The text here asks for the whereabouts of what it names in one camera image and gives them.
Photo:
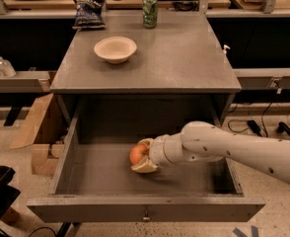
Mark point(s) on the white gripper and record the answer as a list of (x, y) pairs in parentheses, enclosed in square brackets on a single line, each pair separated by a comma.
[(158, 150)]

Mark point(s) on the orange fruit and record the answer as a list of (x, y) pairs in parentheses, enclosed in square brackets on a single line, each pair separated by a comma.
[(137, 153)]

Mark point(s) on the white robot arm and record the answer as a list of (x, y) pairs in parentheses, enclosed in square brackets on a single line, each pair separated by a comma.
[(202, 141)]

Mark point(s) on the open grey top drawer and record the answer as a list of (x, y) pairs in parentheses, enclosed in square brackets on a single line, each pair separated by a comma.
[(93, 181)]

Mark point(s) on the metal drawer knob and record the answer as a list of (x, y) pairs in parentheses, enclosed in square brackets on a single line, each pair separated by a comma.
[(146, 217)]

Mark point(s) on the grey cabinet with counter top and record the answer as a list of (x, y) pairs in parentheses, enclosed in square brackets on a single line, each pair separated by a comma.
[(180, 56)]

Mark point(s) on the brown cardboard box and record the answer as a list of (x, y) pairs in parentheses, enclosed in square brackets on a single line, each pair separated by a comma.
[(42, 130)]

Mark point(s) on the black power adapter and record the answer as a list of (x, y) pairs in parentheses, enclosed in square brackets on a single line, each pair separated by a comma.
[(254, 127)]

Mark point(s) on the white ceramic bowl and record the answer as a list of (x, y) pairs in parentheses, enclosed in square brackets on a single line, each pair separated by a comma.
[(115, 50)]

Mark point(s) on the small white pump bottle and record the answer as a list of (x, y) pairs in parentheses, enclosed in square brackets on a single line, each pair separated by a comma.
[(226, 48)]

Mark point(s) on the black stand leg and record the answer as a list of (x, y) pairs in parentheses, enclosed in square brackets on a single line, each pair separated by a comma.
[(283, 127)]

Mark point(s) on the green soda can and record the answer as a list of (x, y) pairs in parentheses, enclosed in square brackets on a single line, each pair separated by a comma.
[(150, 13)]

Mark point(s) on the blue chip bag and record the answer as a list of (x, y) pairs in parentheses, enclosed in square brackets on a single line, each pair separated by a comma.
[(89, 14)]

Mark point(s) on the clear plastic bottle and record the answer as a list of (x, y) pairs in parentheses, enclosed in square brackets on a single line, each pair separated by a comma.
[(6, 68)]

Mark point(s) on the grey shelf rail left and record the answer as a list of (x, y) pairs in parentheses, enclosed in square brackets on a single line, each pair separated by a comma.
[(26, 82)]

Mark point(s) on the grey shelf rail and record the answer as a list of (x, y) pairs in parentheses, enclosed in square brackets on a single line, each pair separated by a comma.
[(263, 78), (26, 82)]

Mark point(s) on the grey shelf rail right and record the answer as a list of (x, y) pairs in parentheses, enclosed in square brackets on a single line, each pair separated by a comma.
[(263, 78)]

